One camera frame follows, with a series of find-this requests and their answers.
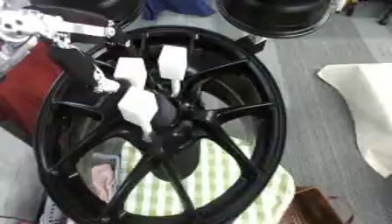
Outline white cloth sheet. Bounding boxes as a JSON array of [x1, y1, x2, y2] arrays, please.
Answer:
[[315, 62, 392, 179]]

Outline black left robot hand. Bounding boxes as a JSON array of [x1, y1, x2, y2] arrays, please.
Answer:
[[23, 4, 135, 95]]

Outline black spoked wheel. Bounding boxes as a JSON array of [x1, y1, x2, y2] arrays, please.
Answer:
[[31, 25, 288, 224]]

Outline brown wooden box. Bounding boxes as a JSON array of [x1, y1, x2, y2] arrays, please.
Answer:
[[278, 185, 357, 224]]

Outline black round tyre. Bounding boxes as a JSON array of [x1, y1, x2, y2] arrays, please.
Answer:
[[29, 0, 147, 28]]

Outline blue fabric object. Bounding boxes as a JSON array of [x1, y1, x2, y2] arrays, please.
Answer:
[[141, 0, 216, 21]]

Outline pink fabric item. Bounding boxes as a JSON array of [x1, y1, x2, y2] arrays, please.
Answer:
[[90, 163, 120, 203]]

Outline white pin with thin stem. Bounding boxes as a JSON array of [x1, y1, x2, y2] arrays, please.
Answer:
[[116, 87, 161, 142], [111, 57, 151, 89], [156, 45, 190, 99]]

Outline red fabric object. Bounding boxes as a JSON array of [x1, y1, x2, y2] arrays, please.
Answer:
[[0, 41, 67, 136]]

